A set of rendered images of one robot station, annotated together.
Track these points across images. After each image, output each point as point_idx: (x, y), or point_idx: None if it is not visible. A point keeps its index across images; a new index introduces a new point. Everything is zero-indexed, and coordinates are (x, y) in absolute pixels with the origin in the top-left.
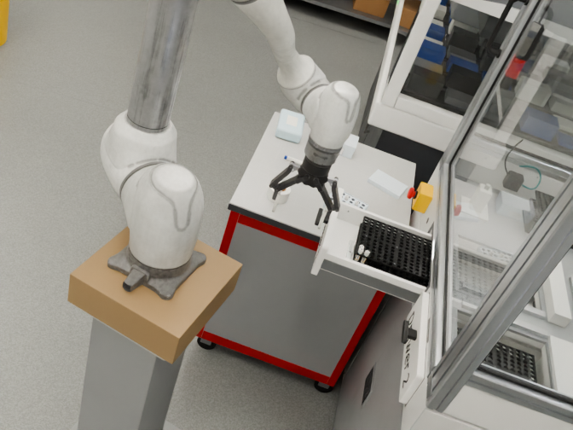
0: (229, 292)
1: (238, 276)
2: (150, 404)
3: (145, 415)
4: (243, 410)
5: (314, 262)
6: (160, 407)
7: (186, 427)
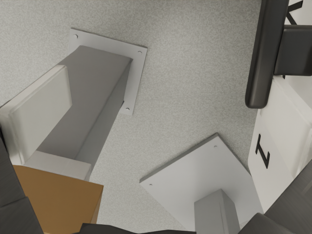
0: (97, 211)
1: (93, 215)
2: (101, 145)
3: (103, 142)
4: (198, 1)
5: (255, 152)
6: (114, 102)
7: (150, 41)
